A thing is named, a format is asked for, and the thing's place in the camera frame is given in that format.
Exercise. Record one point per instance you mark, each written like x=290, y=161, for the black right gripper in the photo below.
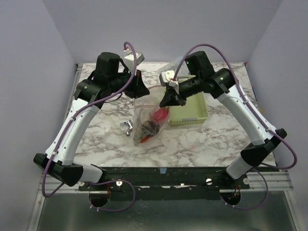
x=178, y=94

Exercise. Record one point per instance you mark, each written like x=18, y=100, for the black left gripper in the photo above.
x=139, y=89

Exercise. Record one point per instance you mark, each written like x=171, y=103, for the red fake apple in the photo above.
x=160, y=115

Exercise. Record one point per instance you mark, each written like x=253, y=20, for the clear zip top bag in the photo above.
x=144, y=127

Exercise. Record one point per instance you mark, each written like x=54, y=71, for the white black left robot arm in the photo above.
x=111, y=73

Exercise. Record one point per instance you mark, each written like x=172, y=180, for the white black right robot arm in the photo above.
x=264, y=137

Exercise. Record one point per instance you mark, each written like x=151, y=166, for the green perforated plastic basket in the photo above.
x=193, y=112

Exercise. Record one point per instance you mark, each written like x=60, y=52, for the clear plastic organizer box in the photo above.
x=173, y=65

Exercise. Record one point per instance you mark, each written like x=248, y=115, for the chrome metal faucet piece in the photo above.
x=127, y=127

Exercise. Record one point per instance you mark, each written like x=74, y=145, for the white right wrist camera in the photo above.
x=167, y=79

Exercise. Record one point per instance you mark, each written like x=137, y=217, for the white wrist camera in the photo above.
x=129, y=59
x=167, y=79

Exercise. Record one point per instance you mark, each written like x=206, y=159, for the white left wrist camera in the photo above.
x=129, y=59

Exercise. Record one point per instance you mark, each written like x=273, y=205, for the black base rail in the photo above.
x=164, y=183

